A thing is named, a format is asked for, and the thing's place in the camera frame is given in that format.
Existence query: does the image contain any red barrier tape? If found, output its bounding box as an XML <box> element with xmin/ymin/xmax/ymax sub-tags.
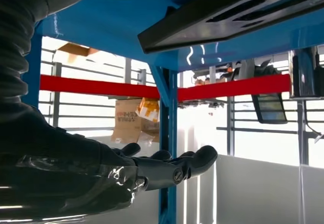
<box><xmin>39</xmin><ymin>73</ymin><xmax>291</xmax><ymax>103</ymax></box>

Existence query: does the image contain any dark window railing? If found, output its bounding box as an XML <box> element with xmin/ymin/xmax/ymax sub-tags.
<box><xmin>38</xmin><ymin>47</ymin><xmax>324</xmax><ymax>165</ymax></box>

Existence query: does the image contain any grey roller blind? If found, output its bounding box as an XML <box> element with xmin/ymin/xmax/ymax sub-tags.
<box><xmin>215</xmin><ymin>154</ymin><xmax>301</xmax><ymax>224</ymax></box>
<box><xmin>300</xmin><ymin>163</ymin><xmax>324</xmax><ymax>224</ymax></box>

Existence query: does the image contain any open brown cardboard box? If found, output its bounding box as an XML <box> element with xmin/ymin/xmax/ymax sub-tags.
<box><xmin>111</xmin><ymin>98</ymin><xmax>160</xmax><ymax>144</ymax></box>

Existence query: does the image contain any black equipment case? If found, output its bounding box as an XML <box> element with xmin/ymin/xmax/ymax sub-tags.
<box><xmin>289</xmin><ymin>47</ymin><xmax>324</xmax><ymax>100</ymax></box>

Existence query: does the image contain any flat brown cardboard sheet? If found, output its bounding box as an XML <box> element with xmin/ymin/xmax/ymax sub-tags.
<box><xmin>52</xmin><ymin>42</ymin><xmax>100</xmax><ymax>64</ymax></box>

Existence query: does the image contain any blue steel shelf rack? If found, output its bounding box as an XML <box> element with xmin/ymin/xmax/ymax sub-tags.
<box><xmin>21</xmin><ymin>0</ymin><xmax>324</xmax><ymax>224</ymax></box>

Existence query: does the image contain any black framed monitor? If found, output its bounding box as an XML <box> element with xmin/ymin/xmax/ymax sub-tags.
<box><xmin>251</xmin><ymin>93</ymin><xmax>289</xmax><ymax>125</ymax></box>

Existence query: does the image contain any yellow white package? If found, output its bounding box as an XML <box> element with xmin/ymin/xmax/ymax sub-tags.
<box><xmin>135</xmin><ymin>97</ymin><xmax>160</xmax><ymax>123</ymax></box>

